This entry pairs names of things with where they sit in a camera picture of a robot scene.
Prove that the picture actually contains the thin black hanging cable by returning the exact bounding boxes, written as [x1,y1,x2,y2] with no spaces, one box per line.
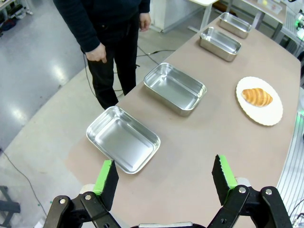
[81,47,98,98]

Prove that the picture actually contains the person's dark-clothed body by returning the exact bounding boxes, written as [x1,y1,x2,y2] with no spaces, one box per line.
[71,0,143,110]

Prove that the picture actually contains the wooden-top table, white legs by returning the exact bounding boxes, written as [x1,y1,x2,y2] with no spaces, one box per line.
[218,0,287,45]

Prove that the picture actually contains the aluminium profile frame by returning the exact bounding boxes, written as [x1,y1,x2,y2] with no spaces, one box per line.
[281,4,304,59]

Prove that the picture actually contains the ridged aluminium base plate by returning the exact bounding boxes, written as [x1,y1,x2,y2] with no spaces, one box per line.
[276,128,304,216]

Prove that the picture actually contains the person's right hand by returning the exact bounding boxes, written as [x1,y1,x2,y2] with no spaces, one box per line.
[85,43,108,64]

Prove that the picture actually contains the golden croissant bread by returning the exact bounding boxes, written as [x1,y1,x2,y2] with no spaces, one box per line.
[241,87,273,107]

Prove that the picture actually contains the grey cabinet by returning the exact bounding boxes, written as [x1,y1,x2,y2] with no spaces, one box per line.
[151,0,208,33]

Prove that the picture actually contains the white scalloped plate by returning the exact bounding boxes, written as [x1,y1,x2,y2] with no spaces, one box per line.
[236,76,284,126]

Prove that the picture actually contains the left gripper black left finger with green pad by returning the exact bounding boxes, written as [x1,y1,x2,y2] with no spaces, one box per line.
[44,159,124,228]

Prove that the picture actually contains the rectangular steel container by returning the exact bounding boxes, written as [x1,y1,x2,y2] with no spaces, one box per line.
[143,62,207,117]
[199,27,242,62]
[218,12,252,39]
[85,105,162,174]

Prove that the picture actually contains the person's left hand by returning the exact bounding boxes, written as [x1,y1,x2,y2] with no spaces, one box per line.
[139,11,152,32]

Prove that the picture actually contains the white desk with legs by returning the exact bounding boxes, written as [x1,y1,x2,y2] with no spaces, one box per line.
[187,0,222,33]

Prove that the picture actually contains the person's left forearm, dark sleeve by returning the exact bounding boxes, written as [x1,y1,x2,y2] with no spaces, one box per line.
[137,0,150,14]

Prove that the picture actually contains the person's right forearm, dark sleeve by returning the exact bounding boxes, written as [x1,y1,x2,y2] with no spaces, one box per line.
[53,0,102,53]

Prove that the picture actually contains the clear plastic box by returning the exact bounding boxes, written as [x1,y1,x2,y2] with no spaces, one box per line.
[263,0,283,13]

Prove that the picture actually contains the black metal stand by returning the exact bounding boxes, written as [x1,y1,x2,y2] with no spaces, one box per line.
[0,184,21,225]

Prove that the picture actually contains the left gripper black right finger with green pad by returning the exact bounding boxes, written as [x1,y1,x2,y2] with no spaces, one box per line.
[206,154,294,228]

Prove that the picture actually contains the black floor cable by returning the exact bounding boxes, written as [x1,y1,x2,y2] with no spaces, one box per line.
[0,147,48,217]
[137,45,177,57]

